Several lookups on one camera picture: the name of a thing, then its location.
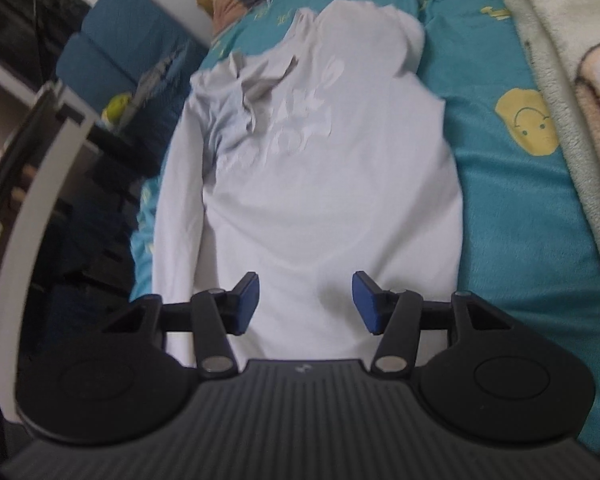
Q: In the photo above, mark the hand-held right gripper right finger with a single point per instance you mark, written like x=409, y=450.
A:
x=367, y=305

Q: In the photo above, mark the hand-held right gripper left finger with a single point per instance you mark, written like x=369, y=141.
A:
x=245, y=305

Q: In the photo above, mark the white shirt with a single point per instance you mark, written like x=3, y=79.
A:
x=320, y=185

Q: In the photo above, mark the teal printed bed sheet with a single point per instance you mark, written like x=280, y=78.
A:
x=505, y=220

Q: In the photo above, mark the yellow-green small object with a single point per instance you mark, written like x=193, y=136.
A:
x=116, y=109

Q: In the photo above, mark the blue padded chair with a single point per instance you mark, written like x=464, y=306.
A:
x=115, y=35

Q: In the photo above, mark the cream fleece printed blanket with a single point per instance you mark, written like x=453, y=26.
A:
x=575, y=35

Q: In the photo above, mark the dark shelf unit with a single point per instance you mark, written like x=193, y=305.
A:
x=10, y=15

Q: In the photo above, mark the white curved frame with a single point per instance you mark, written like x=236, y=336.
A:
x=35, y=200

